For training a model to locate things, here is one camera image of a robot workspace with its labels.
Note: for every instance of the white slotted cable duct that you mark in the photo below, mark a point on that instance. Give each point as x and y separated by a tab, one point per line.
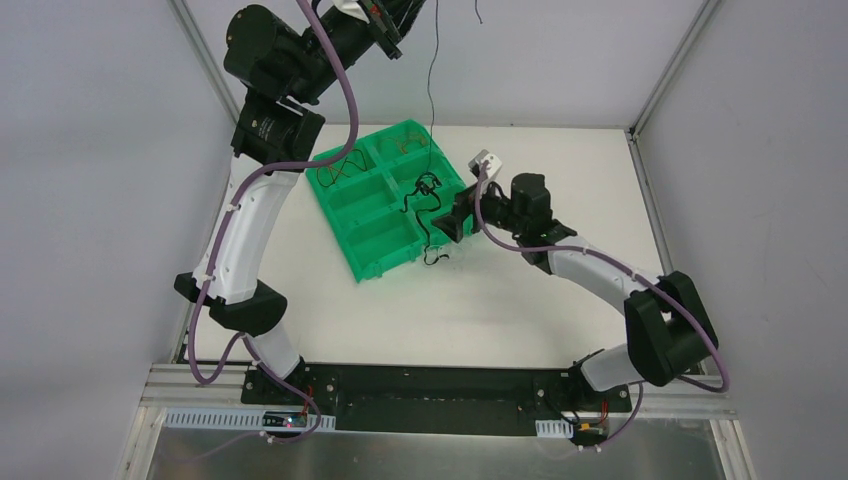
276	421

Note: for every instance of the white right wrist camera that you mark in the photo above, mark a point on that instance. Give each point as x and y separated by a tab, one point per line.
485	165

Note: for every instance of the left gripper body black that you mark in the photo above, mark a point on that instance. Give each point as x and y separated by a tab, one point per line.
384	34

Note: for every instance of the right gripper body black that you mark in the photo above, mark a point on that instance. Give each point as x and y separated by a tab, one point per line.
467	205

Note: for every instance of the green compartment bin tray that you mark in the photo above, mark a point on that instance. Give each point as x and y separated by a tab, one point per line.
380	199

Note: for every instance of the white small cable duct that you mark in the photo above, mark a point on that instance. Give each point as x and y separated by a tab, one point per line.
558	429

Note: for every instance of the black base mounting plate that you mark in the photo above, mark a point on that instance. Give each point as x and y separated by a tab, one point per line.
436	400

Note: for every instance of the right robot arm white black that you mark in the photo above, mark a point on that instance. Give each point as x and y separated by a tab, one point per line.
667	328

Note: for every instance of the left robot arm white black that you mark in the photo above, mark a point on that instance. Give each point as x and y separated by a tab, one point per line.
285	72

